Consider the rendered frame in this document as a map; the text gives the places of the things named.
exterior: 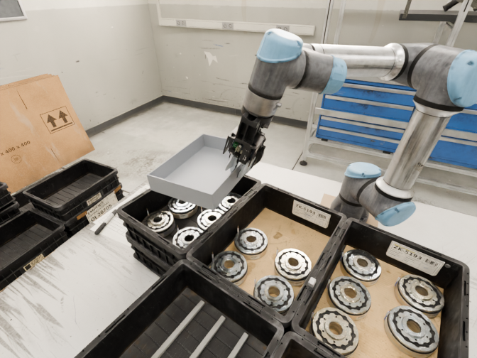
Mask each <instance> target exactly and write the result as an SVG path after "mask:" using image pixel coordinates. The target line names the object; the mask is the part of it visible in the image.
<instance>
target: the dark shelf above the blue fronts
mask: <svg viewBox="0 0 477 358"><path fill-rule="evenodd" d="M404 11H405V10H400V13H399V21H447V22H451V23H453V24H454V23H455V21H456V18H457V16H458V13H459V11H444V10H409V11H408V14H407V18H402V16H403V14H404ZM464 22H466V23H477V11H468V13H467V14H466V17H465V19H464Z"/></svg>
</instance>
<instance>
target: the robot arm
mask: <svg viewBox="0 0 477 358"><path fill-rule="evenodd" d="M256 56H257V57H256V61H255V64H254V66H253V71H252V73H251V78H250V80H249V83H248V86H247V88H246V93H245V95H244V98H243V106H242V108H241V113H242V114H243V115H242V117H241V121H240V124H239V125H238V126H237V127H236V128H235V129H234V130H233V131H232V132H231V133H230V134H229V135H228V137H227V140H226V144H225V147H224V151H223V154H225V153H226V151H227V150H228V148H229V150H228V151H229V153H230V154H229V162H228V163H227V165H226V167H225V170H228V169H230V171H231V172H232V170H233V169H234V168H235V167H236V166H237V165H238V163H239V162H240V163H242V164H243V165H242V166H241V170H240V171H239V172H238V175H237V178H242V177H243V176H244V175H245V174H247V172H249V171H250V170H251V169H252V167H254V165H255V164H257V163H258V162H259V161H260V160H261V158H262V157H263V154H264V150H265V147H266V146H264V142H265V141H266V138H265V134H264V133H263V132H262V131H261V129H260V128H262V129H263V128H268V127H269V125H270V122H271V121H272V118H273V115H274V114H275V112H276V110H277V108H278V107H280V108H281V106H282V103H280V102H279V101H280V100H281V98H282V97H283V94H284V92H285V89H286V88H290V89H294V90H302V91H307V92H316V93H318V94H333V93H336V92H338V91H339V90H340V89H341V87H342V86H343V84H344V82H345V79H346V77H379V78H380V79H381V80H386V81H393V82H398V83H400V84H403V85H406V86H408V87H411V88H412V89H415V90H417V91H416V94H415V96H414V98H413V102H414V103H415V106H416V108H415V111H414V113H413V115H412V117H411V119H410V122H409V124H408V125H407V128H406V130H405V132H404V134H403V136H402V138H401V140H400V143H399V145H398V147H397V149H396V151H395V154H394V156H393V158H392V160H391V162H390V165H389V166H388V169H387V170H386V172H385V175H384V176H383V177H380V176H381V169H380V168H379V167H378V166H375V165H373V164H371V163H364V162H357V163H352V164H350V165H349V166H348V167H347V169H346V172H345V173H344V179H343V182H342V184H341V189H340V191H339V194H338V195H337V196H336V198H335V199H334V200H333V202H332V203H331V207H330V209H333V210H336V211H337V212H340V213H343V214H344V215H346V218H347V219H348V218H355V219H358V220H361V221H362V222H367V220H368V218H369V213H370V214H371V215H372V216H373V217H375V220H377V221H379V222H380V223H381V224H382V225H383V226H386V227H392V226H395V225H398V224H400V223H402V222H404V221H405V220H406V219H408V218H409V217H411V216H412V214H413V213H414V212H415V210H416V205H415V204H414V202H411V200H412V198H413V197H414V195H415V191H414V189H413V187H412V186H413V185H414V184H415V181H416V179H417V178H418V176H419V174H420V173H421V171H422V169H423V167H424V165H425V163H426V162H427V160H428V158H429V156H430V154H431V153H432V151H433V149H434V147H435V146H436V144H437V142H438V140H439V138H440V136H441V135H442V133H443V131H444V129H445V128H446V125H447V124H448V122H449V120H450V118H451V117H452V116H453V115H455V114H458V113H460V112H462V111H463V110H464V107H469V106H472V105H474V104H475V103H476V102H477V52H476V51H474V50H464V49H460V48H453V47H449V46H445V45H440V44H436V43H391V44H388V45H386V46H385V47H373V46H357V45H327V44H311V43H310V44H308V43H303V41H302V39H301V38H299V37H298V36H296V35H295V34H292V33H289V32H287V31H284V30H280V29H276V28H272V29H269V30H268V31H266V32H265V35H264V36H263V39H262V41H261V45H260V47H259V49H258V52H257V54H256ZM228 141H229V142H228ZM227 143H228V145H227ZM226 145H227V146H226ZM239 158H240V159H239Z"/></svg>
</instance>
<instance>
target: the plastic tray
mask: <svg viewBox="0 0 477 358"><path fill-rule="evenodd" d="M226 140H227V138H223V137H220V136H213V135H209V134H201V135H200V136H198V137H197V138H196V139H195V140H194V141H192V142H190V143H189V144H187V145H186V146H185V147H184V148H182V149H181V150H179V151H178V152H177V153H176V154H174V155H173V156H171V157H170V158H169V159H167V160H166V161H165V162H163V163H161V164H160V165H159V166H158V167H157V168H155V169H154V170H152V171H151V172H149V173H148V174H147V178H148V182H149V186H150V190H152V191H155V192H159V193H161V194H164V195H168V196H170V197H174V198H177V199H179V200H183V201H185V202H189V203H192V204H194V205H198V206H200V207H204V208H207V209H209V210H213V211H215V209H216V208H217V207H218V206H219V204H220V203H221V202H222V201H223V199H224V198H225V197H226V196H227V195H228V194H229V193H230V191H231V190H232V189H233V188H234V186H235V185H236V184H237V183H238V181H240V179H242V178H237V175H238V174H239V171H240V170H241V166H242V165H243V164H242V163H240V162H238V165H237V166H236V167H235V168H234V169H233V170H232V172H231V171H230V169H228V170H225V167H226V165H227V163H228V162H229V154H230V153H229V151H228V150H229V148H228V150H227V151H226V153H225V154H223V151H224V147H225V144H226Z"/></svg>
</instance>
